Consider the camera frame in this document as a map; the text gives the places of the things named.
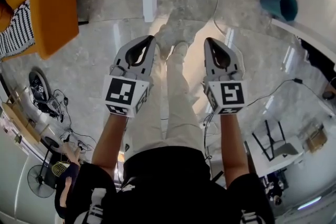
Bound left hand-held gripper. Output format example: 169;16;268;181
101;35;158;118

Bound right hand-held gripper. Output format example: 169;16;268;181
202;37;248;115

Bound person's right forearm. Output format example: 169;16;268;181
219;112;250;189

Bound person's left forearm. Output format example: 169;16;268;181
91;112;130;185

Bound person's right white shoe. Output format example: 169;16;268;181
172;41;190;60

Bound person's cream trousers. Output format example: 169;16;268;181
128;44;207;159

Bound teal trash bin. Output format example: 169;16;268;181
259;0;299;22

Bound orange sofa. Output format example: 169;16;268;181
0;0;80;61

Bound black oval device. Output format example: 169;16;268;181
28;67;53;114

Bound black white striped blanket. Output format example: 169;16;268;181
0;0;37;60

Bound wooden rack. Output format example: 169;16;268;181
1;85;52;145

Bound orange cushion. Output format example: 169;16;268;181
0;0;30;33

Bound person's black t-shirt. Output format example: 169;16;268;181
64;146;276;224

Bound yellow racket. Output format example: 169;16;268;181
51;161;71;176

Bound black standing fan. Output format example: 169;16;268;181
27;148;56;199

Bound black power cable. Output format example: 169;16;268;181
245;77;329;110

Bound tangle of black cables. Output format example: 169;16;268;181
46;88;92;152

